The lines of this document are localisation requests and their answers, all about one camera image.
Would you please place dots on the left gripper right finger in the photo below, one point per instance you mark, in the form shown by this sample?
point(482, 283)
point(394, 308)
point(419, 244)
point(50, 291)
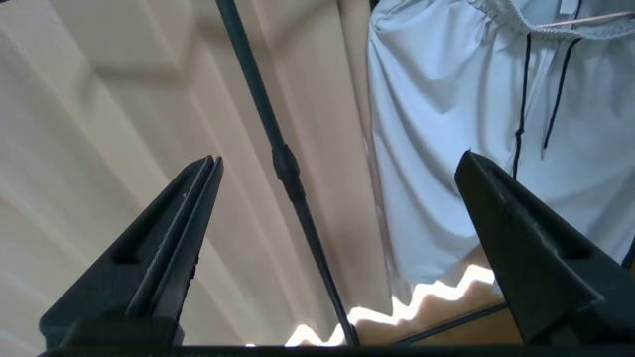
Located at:
point(536, 268)

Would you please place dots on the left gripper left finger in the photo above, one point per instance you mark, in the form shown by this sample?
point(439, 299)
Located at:
point(149, 258)

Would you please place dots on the pale grey garment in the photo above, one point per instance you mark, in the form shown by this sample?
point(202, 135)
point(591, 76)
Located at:
point(446, 149)

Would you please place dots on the pink clothes hanger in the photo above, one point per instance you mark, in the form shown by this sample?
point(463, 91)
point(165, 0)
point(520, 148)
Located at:
point(585, 20)

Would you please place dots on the black clothes rack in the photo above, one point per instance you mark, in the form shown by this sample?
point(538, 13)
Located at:
point(285, 163)

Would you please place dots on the beige curtain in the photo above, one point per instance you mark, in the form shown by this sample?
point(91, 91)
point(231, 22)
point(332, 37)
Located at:
point(99, 124)

